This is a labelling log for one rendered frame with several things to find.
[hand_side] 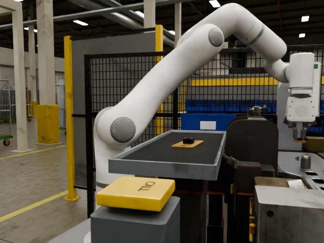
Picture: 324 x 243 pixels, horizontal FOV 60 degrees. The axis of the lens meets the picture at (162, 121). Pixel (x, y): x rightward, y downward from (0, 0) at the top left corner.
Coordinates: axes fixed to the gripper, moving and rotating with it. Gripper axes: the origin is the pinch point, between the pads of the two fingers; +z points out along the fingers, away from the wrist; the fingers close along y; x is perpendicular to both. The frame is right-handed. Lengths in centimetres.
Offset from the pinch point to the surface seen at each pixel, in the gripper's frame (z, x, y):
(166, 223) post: -3, -99, -30
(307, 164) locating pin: 8.7, -14.3, 0.1
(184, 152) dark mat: -5, -78, -32
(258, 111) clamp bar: -9.0, -1.9, -15.8
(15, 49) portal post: -129, 436, -522
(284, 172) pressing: 10.4, -22.3, -8.6
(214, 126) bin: 1, 36, -35
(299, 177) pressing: 10.4, -26.4, -4.9
